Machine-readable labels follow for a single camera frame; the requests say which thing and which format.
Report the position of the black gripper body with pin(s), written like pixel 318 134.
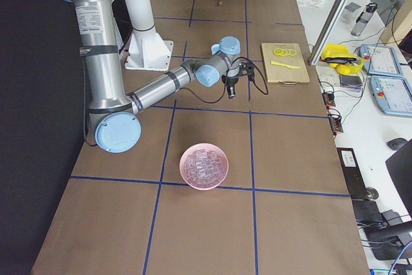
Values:
pixel 231 80

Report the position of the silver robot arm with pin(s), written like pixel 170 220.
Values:
pixel 113 112

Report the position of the light blue cup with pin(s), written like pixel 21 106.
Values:
pixel 215 48

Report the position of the clear ice cubes pile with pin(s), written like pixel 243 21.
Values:
pixel 203 169

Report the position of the wooden cutting board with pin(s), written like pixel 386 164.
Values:
pixel 281 74

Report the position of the yellow plastic knife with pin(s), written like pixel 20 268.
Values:
pixel 285 65

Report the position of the pink bowl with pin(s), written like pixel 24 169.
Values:
pixel 209 147

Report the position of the yellow cloth bag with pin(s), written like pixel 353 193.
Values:
pixel 339 57

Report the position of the blue teach pendant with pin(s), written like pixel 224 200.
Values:
pixel 380 60
pixel 392 95

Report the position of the clear water bottle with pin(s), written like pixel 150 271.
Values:
pixel 364 19

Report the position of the black computer mouse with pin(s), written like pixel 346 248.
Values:
pixel 396 143

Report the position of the black monitor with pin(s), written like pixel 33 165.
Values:
pixel 399 169

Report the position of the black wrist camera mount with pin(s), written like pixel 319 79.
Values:
pixel 247 69

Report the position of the white camera pole base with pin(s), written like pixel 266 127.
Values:
pixel 147 49

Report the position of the aluminium frame post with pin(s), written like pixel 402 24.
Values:
pixel 331 21

